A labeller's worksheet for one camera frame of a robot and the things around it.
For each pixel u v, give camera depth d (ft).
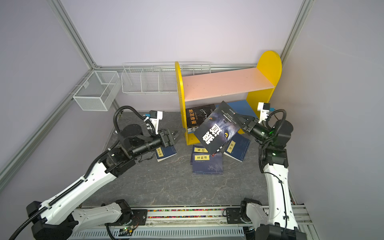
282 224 1.23
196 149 3.17
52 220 1.24
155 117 1.81
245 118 1.98
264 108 1.90
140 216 2.42
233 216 2.42
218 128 2.13
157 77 3.24
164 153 3.13
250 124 1.81
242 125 1.94
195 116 2.99
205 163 2.97
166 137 1.73
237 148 3.19
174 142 1.75
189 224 2.41
